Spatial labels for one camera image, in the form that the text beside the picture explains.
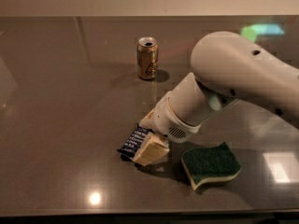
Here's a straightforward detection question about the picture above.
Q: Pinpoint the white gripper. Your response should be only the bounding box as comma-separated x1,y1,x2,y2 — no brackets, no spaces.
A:
133,73,237,166

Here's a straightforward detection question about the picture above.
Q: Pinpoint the orange soda can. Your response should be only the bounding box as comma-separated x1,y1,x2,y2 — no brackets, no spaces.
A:
136,36,158,80

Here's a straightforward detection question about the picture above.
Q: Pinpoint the blue rxbar blueberry wrapper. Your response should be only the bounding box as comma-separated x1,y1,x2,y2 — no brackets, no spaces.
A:
118,126,152,160

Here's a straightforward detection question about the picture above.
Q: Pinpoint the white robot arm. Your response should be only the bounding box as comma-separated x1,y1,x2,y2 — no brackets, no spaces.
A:
133,32,299,166

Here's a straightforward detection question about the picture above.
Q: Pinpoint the green and yellow sponge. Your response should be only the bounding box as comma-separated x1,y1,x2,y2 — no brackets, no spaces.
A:
181,142,242,190

